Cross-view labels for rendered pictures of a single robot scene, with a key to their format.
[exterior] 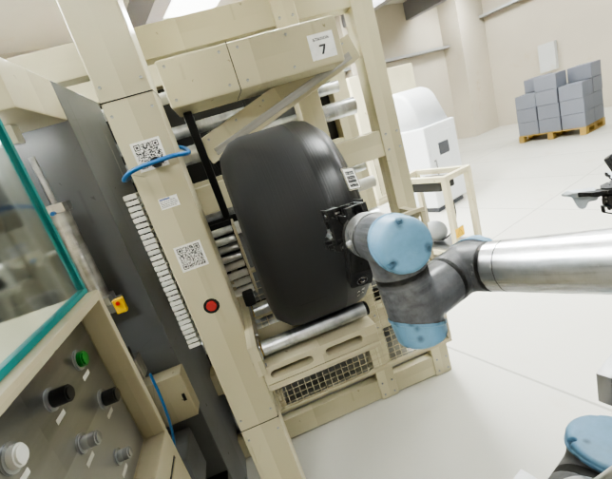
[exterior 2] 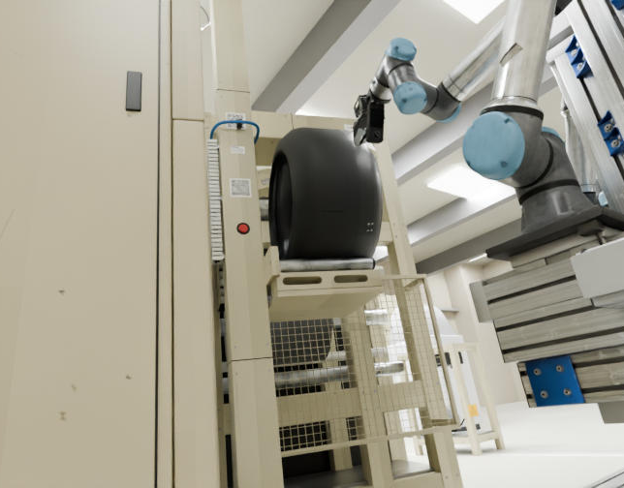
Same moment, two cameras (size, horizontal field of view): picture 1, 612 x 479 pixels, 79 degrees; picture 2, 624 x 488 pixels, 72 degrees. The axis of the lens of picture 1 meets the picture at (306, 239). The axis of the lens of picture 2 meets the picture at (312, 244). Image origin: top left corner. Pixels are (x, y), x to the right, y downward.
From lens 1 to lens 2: 110 cm
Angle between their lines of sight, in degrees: 38
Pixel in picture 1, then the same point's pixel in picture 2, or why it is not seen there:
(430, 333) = (416, 86)
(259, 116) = not seen: hidden behind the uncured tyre
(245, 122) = not seen: hidden behind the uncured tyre
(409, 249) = (405, 45)
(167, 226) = (231, 164)
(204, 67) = (273, 120)
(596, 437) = not seen: hidden behind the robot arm
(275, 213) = (317, 141)
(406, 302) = (403, 73)
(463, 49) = (472, 314)
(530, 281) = (466, 66)
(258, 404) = (256, 335)
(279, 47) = (325, 125)
